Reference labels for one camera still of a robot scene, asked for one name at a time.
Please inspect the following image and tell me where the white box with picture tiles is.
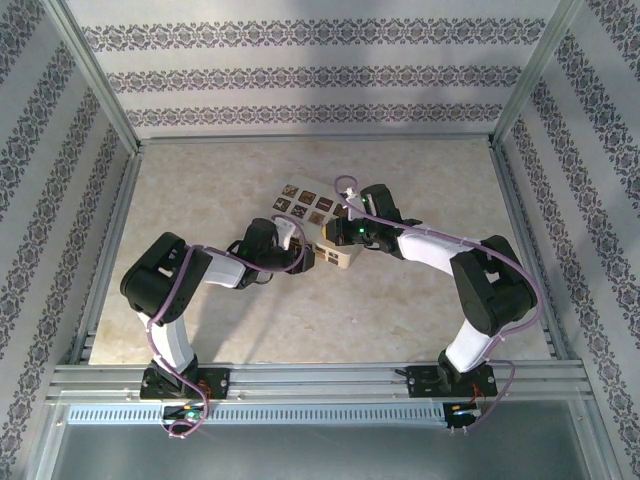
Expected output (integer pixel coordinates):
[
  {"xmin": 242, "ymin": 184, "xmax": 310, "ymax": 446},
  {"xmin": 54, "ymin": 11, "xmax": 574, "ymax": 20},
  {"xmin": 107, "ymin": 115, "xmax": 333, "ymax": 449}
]
[{"xmin": 271, "ymin": 173, "xmax": 364, "ymax": 271}]

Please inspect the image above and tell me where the grey metal sheet tray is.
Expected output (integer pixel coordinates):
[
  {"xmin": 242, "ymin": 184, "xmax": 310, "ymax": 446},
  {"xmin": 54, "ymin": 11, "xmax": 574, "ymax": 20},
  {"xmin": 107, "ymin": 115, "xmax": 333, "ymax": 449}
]
[{"xmin": 47, "ymin": 402, "xmax": 606, "ymax": 480}]

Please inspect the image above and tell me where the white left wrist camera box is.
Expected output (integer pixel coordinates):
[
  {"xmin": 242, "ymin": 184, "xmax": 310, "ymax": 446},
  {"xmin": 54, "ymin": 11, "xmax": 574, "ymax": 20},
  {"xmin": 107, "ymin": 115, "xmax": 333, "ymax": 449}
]
[{"xmin": 272, "ymin": 214, "xmax": 302, "ymax": 251}]

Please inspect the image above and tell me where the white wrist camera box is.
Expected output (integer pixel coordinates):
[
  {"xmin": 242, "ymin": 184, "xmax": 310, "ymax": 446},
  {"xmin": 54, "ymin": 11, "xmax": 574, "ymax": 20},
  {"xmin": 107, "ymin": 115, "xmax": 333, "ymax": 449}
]
[
  {"xmin": 272, "ymin": 214, "xmax": 302, "ymax": 251},
  {"xmin": 342, "ymin": 185, "xmax": 362, "ymax": 221}
]

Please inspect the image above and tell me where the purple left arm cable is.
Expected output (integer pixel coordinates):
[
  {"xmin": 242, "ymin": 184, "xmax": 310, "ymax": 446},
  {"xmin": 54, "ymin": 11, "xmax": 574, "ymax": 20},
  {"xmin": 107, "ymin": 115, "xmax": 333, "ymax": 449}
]
[{"xmin": 144, "ymin": 213, "xmax": 309, "ymax": 441}]

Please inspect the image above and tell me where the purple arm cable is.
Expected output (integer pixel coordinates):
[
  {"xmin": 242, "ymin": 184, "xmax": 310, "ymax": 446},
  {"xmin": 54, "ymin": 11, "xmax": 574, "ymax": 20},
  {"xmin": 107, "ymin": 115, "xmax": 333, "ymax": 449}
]
[
  {"xmin": 144, "ymin": 213, "xmax": 309, "ymax": 441},
  {"xmin": 332, "ymin": 174, "xmax": 544, "ymax": 436}
]

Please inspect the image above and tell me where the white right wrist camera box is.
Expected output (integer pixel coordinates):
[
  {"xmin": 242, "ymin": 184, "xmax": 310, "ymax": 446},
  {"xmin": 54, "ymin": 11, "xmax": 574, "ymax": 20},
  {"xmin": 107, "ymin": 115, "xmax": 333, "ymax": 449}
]
[{"xmin": 342, "ymin": 185, "xmax": 362, "ymax": 221}]

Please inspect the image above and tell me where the aluminium rear frame rail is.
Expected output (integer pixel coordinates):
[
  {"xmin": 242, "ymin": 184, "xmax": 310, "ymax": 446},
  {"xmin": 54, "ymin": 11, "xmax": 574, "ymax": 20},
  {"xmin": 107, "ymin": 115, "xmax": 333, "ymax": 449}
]
[{"xmin": 137, "ymin": 133, "xmax": 496, "ymax": 147}]

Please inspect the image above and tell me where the aluminium front frame rail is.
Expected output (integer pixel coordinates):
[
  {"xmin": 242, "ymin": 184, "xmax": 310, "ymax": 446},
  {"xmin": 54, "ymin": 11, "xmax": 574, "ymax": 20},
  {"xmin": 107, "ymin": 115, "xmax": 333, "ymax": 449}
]
[{"xmin": 44, "ymin": 360, "xmax": 596, "ymax": 405}]

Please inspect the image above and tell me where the aluminium side frame rail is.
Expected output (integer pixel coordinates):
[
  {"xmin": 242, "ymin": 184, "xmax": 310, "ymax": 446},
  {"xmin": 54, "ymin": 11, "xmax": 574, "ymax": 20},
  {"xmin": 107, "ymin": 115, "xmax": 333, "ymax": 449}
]
[
  {"xmin": 487, "ymin": 142, "xmax": 577, "ymax": 362},
  {"xmin": 69, "ymin": 144, "xmax": 146, "ymax": 366}
]

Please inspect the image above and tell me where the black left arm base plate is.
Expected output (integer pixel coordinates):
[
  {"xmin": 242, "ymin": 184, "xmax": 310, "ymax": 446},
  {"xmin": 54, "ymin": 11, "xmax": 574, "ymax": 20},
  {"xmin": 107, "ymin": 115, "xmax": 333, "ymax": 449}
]
[{"xmin": 139, "ymin": 366, "xmax": 232, "ymax": 401}]

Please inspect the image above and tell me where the grey slotted cable duct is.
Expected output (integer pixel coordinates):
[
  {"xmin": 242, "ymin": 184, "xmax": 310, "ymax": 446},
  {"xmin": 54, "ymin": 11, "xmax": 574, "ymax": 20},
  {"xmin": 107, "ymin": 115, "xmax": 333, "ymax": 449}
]
[{"xmin": 64, "ymin": 403, "xmax": 447, "ymax": 427}]

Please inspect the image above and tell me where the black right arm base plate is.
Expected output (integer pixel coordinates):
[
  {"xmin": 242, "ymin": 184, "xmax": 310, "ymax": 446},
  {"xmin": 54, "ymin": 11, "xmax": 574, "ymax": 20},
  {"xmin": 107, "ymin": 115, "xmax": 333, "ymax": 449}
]
[{"xmin": 394, "ymin": 364, "xmax": 499, "ymax": 400}]

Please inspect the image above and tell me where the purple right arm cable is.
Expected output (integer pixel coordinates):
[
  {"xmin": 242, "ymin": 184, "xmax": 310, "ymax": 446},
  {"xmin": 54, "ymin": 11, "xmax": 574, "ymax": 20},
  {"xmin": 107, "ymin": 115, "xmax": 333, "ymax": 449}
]
[{"xmin": 332, "ymin": 174, "xmax": 544, "ymax": 436}]

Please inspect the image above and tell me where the aluminium frame post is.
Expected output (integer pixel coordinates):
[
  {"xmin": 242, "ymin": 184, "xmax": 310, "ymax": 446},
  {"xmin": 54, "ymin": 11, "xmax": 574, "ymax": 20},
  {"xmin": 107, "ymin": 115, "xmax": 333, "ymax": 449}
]
[
  {"xmin": 491, "ymin": 0, "xmax": 587, "ymax": 149},
  {"xmin": 44, "ymin": 0, "xmax": 144, "ymax": 157}
]

